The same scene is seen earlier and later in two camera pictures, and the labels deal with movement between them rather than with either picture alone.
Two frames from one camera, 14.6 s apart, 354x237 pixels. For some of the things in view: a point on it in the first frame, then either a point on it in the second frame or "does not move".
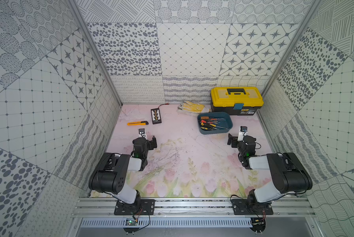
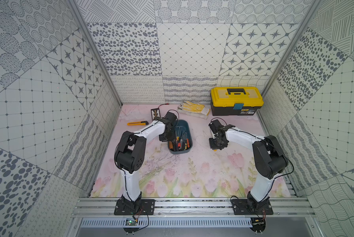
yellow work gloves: (192, 109) does not move
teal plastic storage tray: (209, 123) -> (183, 141)
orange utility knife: (137, 123) does not move
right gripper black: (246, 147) -> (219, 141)
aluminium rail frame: (283, 207) does not move
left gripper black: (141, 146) -> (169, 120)
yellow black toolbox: (236, 100) does not move
